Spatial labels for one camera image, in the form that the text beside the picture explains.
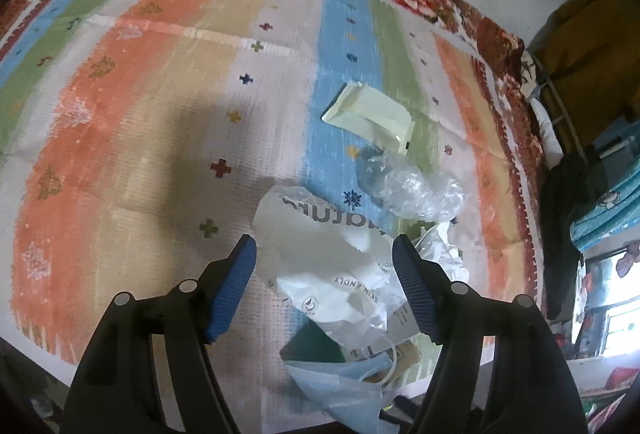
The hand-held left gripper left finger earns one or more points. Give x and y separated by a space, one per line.
232 289

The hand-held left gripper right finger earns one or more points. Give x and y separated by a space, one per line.
415 294

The white paper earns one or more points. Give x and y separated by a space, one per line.
445 259

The white printed plastic bag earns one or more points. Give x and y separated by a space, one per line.
310 254

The dark green packet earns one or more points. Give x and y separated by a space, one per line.
312 344

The clear plastic wrap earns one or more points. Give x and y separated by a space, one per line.
415 189

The blue face mask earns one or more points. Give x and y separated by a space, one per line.
335 394

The pale yellow packet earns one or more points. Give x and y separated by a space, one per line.
370 114

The dark hanging clothing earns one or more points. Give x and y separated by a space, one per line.
565 224

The striped woven mat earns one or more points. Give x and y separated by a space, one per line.
150 114

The window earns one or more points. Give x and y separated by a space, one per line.
615 309

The blue cartoon print cloth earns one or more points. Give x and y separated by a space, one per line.
607 214

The white pillow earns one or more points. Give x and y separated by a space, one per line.
547 129

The yellow cloth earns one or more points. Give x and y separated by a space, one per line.
600 54

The metal bed frame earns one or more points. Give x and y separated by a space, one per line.
555 99

